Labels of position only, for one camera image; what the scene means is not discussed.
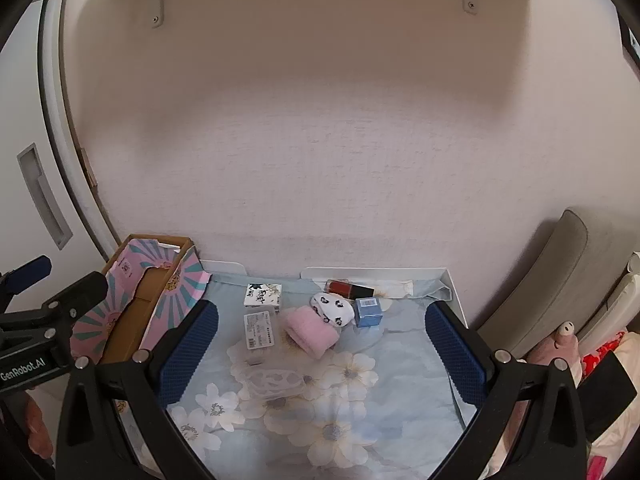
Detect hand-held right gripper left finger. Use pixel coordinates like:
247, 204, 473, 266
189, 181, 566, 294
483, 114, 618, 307
54, 299, 221, 480

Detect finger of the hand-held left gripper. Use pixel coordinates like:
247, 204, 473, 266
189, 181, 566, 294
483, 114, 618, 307
0, 271, 109, 356
0, 255, 53, 311

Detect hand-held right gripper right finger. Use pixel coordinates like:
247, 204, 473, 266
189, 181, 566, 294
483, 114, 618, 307
424, 301, 588, 480

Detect pink teal printed cardboard box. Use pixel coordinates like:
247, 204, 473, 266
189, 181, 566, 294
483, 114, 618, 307
69, 233, 212, 366

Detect clear labelled plastic box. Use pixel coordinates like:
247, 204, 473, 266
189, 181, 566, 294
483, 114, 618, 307
243, 305, 281, 366

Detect clear plastic case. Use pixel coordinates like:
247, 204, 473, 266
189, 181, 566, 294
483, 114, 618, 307
245, 366, 307, 403

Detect white ink-print tissue pack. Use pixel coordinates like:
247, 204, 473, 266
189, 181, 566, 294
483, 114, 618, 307
243, 283, 283, 308

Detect small blue carton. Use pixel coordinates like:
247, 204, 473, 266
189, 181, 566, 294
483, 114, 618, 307
354, 297, 385, 328

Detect red cosmetic bottle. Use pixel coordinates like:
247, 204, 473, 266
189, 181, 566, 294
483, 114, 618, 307
324, 279, 390, 300

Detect white black-patterned pouch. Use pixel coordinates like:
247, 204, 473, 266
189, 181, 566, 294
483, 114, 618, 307
309, 292, 356, 328

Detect white tray table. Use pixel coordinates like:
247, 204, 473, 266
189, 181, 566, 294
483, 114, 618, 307
199, 259, 469, 330

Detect pink plush toy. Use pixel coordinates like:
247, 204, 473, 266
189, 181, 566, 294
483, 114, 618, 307
524, 322, 585, 378

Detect grey cushion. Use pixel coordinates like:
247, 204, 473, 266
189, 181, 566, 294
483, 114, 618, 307
475, 207, 640, 361

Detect red floral cloth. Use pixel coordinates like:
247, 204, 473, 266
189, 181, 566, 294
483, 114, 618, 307
580, 330, 627, 383

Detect light blue floral cloth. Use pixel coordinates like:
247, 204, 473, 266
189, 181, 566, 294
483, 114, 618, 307
117, 275, 481, 480

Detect black cloth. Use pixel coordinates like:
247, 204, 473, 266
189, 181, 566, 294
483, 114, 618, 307
579, 350, 638, 442

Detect white sliding door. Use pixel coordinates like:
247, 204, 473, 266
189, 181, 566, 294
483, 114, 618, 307
0, 0, 123, 313

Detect white pillow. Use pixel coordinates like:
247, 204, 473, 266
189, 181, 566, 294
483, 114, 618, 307
577, 252, 640, 343

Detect recessed door handle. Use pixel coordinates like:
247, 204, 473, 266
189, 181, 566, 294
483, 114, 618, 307
16, 142, 74, 251

